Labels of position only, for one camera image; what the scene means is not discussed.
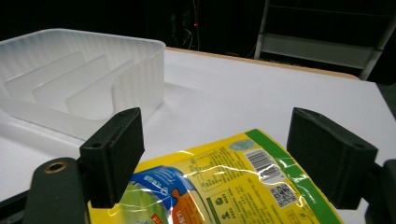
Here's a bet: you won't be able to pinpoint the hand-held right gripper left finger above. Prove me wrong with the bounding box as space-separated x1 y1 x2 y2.
78 106 146 209

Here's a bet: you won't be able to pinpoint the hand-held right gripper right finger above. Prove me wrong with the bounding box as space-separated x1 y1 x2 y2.
286 106 379 210

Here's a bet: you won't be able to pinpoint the translucent white plastic organizer bin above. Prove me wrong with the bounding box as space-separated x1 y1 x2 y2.
0 28 166 142

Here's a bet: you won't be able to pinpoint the yellow seasoning packet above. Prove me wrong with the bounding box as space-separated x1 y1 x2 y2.
88 128 346 224

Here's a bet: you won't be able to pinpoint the grey metal shelf rack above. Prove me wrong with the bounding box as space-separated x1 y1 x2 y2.
253 0 396 81

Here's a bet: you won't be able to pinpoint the dark cables with red light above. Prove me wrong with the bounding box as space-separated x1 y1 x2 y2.
169 0 204 50

